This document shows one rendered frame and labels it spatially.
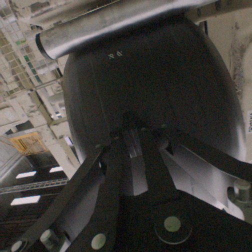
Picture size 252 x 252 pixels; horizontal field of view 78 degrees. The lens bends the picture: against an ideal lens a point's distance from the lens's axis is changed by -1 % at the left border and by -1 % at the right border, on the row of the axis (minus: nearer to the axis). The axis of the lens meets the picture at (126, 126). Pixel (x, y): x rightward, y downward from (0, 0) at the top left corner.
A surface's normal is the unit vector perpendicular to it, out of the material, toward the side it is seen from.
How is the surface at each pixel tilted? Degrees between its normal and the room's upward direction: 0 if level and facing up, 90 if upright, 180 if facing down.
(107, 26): 71
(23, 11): 90
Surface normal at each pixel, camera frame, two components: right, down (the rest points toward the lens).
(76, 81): -0.44, -0.23
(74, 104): -0.76, 0.05
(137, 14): 0.11, 0.62
